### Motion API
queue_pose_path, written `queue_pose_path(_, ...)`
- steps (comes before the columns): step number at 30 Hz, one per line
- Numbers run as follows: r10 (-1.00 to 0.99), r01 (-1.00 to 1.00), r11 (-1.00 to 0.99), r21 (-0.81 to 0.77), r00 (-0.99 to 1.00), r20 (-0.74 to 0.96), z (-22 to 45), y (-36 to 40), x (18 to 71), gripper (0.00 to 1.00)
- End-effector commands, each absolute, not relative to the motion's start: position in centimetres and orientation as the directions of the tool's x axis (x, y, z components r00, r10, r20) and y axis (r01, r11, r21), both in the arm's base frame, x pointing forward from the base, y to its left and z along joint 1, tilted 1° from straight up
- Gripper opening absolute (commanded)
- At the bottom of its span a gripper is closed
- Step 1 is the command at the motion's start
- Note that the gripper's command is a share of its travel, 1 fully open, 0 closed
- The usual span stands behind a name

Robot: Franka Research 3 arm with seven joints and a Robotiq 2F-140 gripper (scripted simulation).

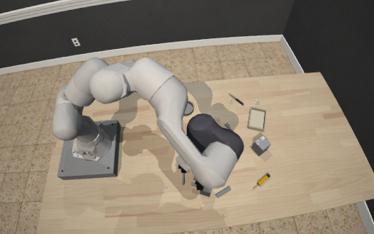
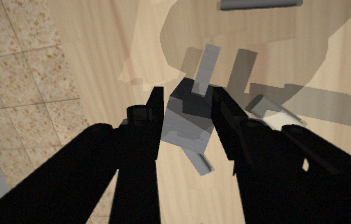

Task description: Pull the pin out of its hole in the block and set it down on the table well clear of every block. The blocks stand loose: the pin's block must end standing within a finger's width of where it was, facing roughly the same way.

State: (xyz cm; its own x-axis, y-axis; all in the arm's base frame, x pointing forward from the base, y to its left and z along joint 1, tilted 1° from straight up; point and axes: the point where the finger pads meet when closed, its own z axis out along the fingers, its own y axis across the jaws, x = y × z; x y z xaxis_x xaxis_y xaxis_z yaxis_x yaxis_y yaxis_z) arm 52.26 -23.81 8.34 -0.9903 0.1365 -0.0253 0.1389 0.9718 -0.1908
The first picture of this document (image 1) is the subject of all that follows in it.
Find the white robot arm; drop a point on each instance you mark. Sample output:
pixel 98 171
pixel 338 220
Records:
pixel 209 151

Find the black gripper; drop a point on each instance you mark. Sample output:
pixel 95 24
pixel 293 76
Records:
pixel 198 185

